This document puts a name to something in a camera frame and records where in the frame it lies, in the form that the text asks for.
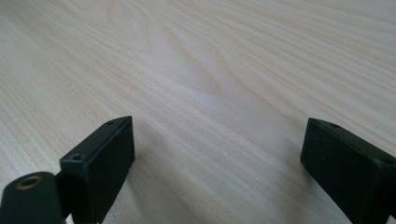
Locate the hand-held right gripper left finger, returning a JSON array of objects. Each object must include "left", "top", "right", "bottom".
[{"left": 59, "top": 115, "right": 136, "bottom": 224}]

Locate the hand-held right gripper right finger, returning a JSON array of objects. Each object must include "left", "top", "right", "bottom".
[{"left": 300, "top": 117, "right": 396, "bottom": 224}]

